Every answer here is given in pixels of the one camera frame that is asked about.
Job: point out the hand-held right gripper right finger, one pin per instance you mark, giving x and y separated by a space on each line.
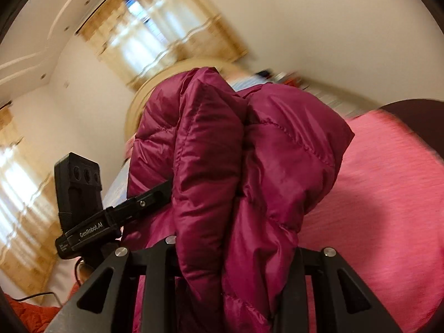
312 284

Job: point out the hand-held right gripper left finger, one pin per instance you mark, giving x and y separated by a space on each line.
159 267

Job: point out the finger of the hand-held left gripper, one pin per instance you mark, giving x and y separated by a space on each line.
145 203

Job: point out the maroon puffer jacket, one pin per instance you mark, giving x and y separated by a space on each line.
215 152

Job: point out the yellow patterned window curtain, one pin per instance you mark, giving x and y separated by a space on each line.
24 197
145 31

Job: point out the cream wooden headboard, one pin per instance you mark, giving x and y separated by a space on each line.
138 104

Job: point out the pink and blue printed blanket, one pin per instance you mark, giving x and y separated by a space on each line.
374 197

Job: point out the orange textured cloth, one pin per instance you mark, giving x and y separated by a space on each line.
31 315

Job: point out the dark maroon rounded object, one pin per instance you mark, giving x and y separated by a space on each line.
423 118

